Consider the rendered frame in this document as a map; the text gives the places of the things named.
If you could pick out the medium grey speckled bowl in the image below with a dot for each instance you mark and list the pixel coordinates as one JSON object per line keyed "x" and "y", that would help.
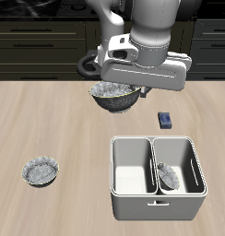
{"x": 40, "y": 171}

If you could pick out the black kitchen countertop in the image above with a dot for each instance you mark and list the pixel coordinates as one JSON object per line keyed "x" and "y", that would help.
{"x": 31, "y": 7}

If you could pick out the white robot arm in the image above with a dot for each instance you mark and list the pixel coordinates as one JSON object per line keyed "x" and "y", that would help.
{"x": 154, "y": 27}

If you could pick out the small blue box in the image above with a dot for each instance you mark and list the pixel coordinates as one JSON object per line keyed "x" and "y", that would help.
{"x": 165, "y": 120}

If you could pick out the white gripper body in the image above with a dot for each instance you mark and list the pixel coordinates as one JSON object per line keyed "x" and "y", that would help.
{"x": 148, "y": 75}

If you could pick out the dark kitchen cupboards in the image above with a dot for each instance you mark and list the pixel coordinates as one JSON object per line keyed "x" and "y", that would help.
{"x": 40, "y": 49}

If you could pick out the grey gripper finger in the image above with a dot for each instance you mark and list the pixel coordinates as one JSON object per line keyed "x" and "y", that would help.
{"x": 145, "y": 91}

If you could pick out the large grey speckled bowl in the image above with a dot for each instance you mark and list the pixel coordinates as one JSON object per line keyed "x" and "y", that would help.
{"x": 115, "y": 97}

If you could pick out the small grey speckled bowl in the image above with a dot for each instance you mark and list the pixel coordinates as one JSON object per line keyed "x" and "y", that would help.
{"x": 168, "y": 176}

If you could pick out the white two-bin basket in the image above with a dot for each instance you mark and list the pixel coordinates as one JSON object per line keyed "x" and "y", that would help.
{"x": 157, "y": 206}

